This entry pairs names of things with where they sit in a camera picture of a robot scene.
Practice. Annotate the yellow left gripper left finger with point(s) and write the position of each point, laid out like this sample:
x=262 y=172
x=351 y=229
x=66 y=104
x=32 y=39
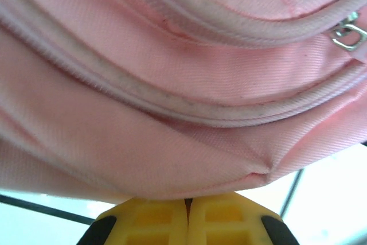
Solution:
x=149 y=225

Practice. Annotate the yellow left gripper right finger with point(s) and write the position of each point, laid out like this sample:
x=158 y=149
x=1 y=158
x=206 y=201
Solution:
x=229 y=225

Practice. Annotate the pink student backpack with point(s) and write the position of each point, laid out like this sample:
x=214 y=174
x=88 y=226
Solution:
x=143 y=70

